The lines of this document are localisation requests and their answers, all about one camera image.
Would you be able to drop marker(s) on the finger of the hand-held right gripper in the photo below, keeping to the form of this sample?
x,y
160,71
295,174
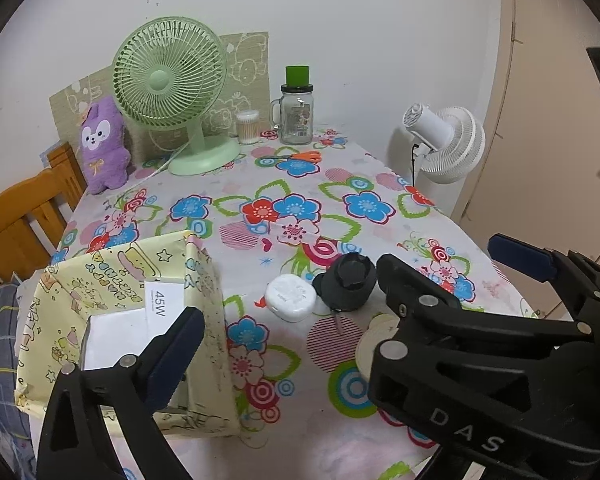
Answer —
x,y
520,257
410,280

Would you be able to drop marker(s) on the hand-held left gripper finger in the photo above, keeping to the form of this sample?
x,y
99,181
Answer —
x,y
172,355

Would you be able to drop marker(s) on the black round knob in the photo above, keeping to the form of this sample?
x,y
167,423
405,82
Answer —
x,y
354,270

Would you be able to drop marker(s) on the beige tape roll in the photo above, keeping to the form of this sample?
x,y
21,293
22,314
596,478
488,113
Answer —
x,y
367,345

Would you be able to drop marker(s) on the black key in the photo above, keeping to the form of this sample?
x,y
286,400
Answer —
x,y
330,296

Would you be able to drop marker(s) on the yellow birthday gift bag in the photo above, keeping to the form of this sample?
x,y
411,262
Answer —
x,y
125,260

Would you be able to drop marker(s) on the white round case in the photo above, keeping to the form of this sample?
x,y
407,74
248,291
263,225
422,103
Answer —
x,y
290,297

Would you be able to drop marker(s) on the white flat carton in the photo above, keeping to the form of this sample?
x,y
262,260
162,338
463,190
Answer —
x,y
125,335

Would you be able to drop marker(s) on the beige wardrobe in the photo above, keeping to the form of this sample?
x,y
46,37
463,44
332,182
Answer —
x,y
540,135

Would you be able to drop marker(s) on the white fan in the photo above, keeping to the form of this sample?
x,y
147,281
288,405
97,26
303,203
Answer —
x,y
460,145

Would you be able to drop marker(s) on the floral tablecloth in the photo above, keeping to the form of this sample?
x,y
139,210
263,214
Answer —
x,y
330,410

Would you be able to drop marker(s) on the orange scissors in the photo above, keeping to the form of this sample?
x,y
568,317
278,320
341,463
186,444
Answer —
x,y
307,156

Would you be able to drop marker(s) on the blue plaid cloth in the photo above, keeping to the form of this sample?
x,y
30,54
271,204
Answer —
x,y
0,360

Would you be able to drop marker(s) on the glass jar with green lid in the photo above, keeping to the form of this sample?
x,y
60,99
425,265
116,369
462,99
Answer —
x,y
296,115

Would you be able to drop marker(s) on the wooden chair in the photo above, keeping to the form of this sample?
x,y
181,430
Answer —
x,y
25,210

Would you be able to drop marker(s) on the purple plush toy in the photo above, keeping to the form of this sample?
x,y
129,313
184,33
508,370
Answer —
x,y
102,150

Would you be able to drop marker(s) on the cotton swab container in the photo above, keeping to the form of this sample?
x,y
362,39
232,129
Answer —
x,y
248,127

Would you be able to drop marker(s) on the beige cartoon print board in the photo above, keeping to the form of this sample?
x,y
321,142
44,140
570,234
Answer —
x,y
245,65

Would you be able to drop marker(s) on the green desk fan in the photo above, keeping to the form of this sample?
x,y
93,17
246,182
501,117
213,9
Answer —
x,y
170,80

